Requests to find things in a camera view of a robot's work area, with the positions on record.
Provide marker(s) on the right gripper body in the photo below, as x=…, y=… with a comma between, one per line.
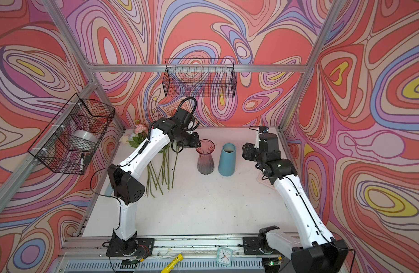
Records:
x=254, y=154

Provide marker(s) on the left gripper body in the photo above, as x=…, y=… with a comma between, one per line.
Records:
x=188, y=140

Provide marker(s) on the light pink carnation stem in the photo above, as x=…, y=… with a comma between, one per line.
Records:
x=168, y=168

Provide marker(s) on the dark pink rose stem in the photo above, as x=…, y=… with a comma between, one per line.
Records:
x=162, y=175

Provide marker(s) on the salmon pink rose stem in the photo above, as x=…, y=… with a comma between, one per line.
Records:
x=153, y=179

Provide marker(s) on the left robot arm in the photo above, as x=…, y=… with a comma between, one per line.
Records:
x=124, y=177

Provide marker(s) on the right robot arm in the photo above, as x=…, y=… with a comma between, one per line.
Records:
x=315, y=250

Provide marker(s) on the pink glass vase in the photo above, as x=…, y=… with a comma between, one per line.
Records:
x=205, y=162

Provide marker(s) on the teal ceramic vase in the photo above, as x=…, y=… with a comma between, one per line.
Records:
x=227, y=162

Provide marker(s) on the pink calculator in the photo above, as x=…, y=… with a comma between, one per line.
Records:
x=263, y=180

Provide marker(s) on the pink flower bunch on table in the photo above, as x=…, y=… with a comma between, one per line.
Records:
x=134, y=139

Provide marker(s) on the blue stapler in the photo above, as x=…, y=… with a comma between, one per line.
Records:
x=109, y=190

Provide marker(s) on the grey tape roll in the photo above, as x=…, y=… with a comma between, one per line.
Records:
x=85, y=135

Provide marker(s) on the black marker pen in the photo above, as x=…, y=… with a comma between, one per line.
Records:
x=81, y=163

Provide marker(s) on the teal alarm clock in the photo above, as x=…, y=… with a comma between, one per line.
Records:
x=224, y=256

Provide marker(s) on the yellow marker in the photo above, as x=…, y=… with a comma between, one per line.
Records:
x=172, y=264

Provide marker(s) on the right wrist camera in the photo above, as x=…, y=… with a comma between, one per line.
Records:
x=263, y=129

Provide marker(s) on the back wire basket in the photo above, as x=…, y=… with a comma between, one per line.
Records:
x=200, y=77

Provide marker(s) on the wire basket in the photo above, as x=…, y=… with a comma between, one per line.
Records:
x=75, y=137
x=200, y=77

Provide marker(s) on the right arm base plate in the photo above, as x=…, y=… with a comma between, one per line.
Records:
x=253, y=245

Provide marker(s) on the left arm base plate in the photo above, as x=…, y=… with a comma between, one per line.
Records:
x=137, y=247

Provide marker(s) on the left wire basket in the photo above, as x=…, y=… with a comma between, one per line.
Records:
x=75, y=137

